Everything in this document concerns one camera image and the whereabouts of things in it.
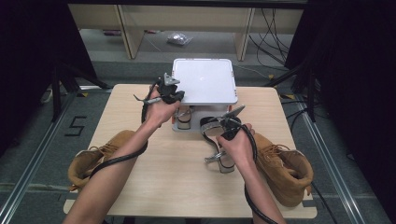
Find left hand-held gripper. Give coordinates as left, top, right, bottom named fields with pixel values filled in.
left=155, top=73, right=186, bottom=105

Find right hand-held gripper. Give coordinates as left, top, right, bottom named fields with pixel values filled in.
left=217, top=105, right=247, bottom=141

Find metal cup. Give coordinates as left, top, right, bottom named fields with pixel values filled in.
left=176, top=105, right=194, bottom=131

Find person's left hand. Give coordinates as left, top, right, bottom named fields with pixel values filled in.
left=144, top=99, right=182, bottom=129

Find person's right hand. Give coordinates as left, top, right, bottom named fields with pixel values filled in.
left=217, top=123, right=257, bottom=167

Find clear plastic bag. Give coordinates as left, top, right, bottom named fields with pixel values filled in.
left=166, top=32, right=193, bottom=47

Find tan lace-up boot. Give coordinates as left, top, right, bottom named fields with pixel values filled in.
left=253, top=132, right=315, bottom=208
left=67, top=129, right=138, bottom=193

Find black metal stand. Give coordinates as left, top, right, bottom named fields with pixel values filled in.
left=263, top=61, right=319, bottom=123
left=50, top=60, right=110, bottom=123

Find black curtain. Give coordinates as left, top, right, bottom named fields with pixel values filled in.
left=284, top=0, right=396, bottom=216
left=0, top=0, right=98, bottom=153

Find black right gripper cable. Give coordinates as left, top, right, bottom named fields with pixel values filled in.
left=236, top=120, right=279, bottom=224

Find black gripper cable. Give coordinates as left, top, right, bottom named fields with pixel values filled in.
left=89, top=79, right=163, bottom=179
left=236, top=120, right=279, bottom=224

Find beige wooden desk frame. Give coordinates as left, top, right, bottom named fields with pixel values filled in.
left=68, top=3, right=304, bottom=62

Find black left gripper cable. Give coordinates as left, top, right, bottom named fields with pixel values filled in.
left=89, top=79, right=163, bottom=179

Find black floor cables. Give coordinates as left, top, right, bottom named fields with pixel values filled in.
left=247, top=8, right=295, bottom=67

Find aluminium floor rail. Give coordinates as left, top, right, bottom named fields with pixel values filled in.
left=0, top=88, right=80, bottom=224
left=298, top=106, right=372, bottom=224

